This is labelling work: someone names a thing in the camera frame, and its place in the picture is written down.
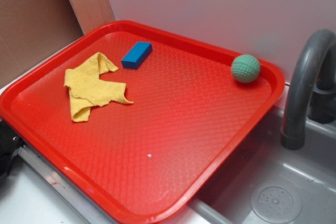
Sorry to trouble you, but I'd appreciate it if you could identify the grey curved faucet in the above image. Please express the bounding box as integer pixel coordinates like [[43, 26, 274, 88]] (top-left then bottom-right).
[[281, 29, 335, 150]]

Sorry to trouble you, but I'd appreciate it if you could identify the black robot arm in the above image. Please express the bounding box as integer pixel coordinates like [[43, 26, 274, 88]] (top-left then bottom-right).
[[0, 119, 22, 181]]

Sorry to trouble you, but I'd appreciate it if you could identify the blue rectangular block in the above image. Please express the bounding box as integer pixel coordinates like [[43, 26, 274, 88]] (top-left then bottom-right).
[[121, 41, 153, 69]]

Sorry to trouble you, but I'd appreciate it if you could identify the brown cardboard panel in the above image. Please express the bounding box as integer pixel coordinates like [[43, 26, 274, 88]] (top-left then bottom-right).
[[1, 0, 83, 87]]

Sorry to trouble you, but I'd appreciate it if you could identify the yellow cloth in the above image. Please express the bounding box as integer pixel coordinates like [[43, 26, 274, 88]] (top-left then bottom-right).
[[64, 52, 134, 122]]

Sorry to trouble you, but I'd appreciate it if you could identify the red plastic tray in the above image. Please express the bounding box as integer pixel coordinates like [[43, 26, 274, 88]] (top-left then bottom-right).
[[1, 21, 285, 223]]

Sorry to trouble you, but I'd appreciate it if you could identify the grey plastic sink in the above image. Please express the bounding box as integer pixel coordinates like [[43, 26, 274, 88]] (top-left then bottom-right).
[[189, 108, 335, 223]]

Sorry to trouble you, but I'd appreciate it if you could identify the green dimpled ball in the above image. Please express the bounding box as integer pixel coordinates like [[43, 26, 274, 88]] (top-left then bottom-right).
[[231, 55, 261, 83]]

